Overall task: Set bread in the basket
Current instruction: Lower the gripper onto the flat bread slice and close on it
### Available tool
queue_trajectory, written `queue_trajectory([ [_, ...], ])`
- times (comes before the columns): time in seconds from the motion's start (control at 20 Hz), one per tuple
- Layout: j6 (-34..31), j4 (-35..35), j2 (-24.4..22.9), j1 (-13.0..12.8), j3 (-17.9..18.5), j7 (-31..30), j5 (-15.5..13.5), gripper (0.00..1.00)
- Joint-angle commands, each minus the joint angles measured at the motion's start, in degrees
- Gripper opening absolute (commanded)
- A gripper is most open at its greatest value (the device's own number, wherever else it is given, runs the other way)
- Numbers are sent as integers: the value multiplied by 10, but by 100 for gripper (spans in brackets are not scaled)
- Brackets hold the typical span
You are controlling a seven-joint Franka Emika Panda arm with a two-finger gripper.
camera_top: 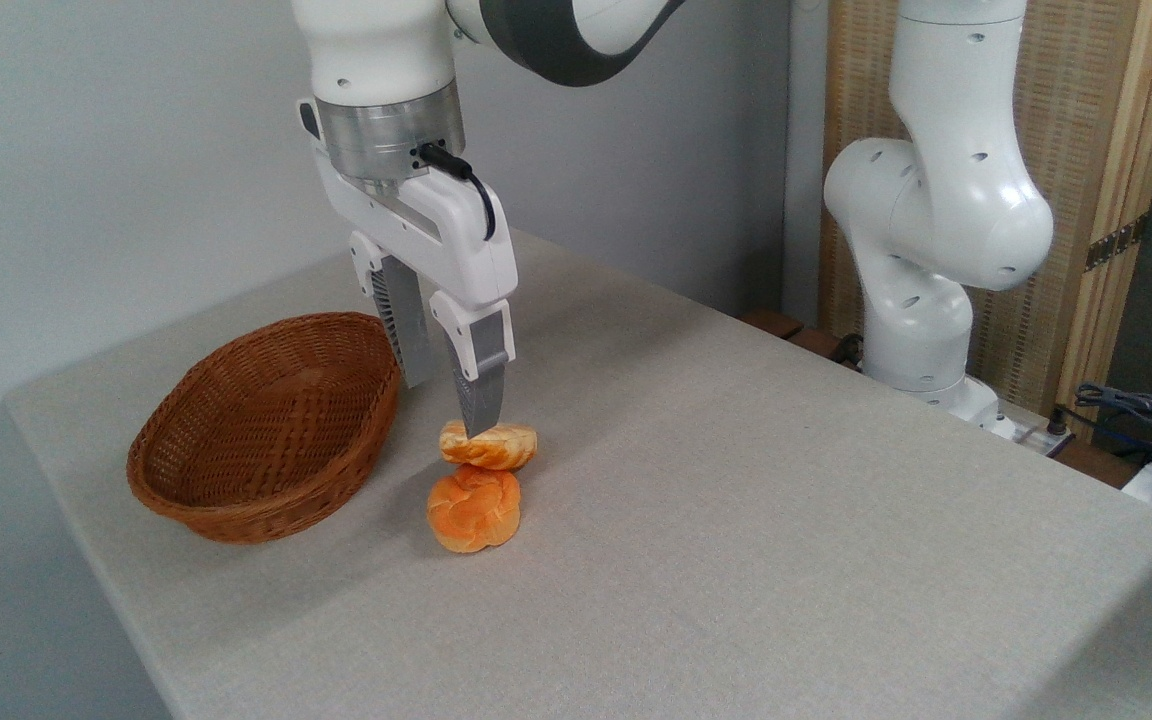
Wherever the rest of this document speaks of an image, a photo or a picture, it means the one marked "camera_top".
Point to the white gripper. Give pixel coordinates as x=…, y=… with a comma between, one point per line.
x=436, y=235

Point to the pale bread loaf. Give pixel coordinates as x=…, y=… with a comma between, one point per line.
x=506, y=448

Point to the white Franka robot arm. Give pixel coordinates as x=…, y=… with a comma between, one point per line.
x=941, y=200

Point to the round orange knotted bread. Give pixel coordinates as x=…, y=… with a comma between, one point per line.
x=474, y=510

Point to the brown wicker basket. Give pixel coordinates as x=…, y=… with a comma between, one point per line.
x=266, y=440

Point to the brown wooden furniture edge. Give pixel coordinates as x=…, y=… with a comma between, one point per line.
x=786, y=328

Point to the wooden rattan folding screen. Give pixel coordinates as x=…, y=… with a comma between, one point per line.
x=1071, y=100

